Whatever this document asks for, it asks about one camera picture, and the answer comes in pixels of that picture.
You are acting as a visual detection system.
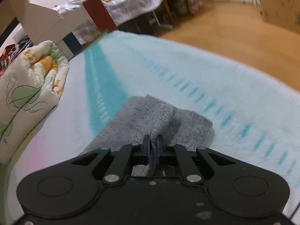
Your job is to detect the grey speckled pants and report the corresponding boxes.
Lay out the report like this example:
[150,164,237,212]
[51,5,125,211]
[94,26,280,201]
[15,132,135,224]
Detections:
[82,93,214,177]

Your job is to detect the light blue patterned bed sheet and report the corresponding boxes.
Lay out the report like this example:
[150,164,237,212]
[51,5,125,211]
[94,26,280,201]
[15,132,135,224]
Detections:
[1,31,299,224]

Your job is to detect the floral folded quilt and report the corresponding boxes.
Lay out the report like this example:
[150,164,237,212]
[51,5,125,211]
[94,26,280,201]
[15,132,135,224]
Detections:
[1,40,69,164]

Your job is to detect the white wooden bed headboard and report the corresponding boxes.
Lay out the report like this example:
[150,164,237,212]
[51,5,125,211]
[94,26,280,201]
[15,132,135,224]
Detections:
[10,1,91,59]

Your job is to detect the floral storage boxes stack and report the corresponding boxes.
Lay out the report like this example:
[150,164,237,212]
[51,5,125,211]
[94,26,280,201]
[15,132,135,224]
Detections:
[174,0,204,16]

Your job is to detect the brown cardboard box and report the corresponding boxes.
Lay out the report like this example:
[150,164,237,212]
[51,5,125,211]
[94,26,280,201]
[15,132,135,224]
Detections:
[260,0,299,33]

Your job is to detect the red wooden bed post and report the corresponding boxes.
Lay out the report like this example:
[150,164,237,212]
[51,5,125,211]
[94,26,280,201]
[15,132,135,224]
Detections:
[82,0,118,32]

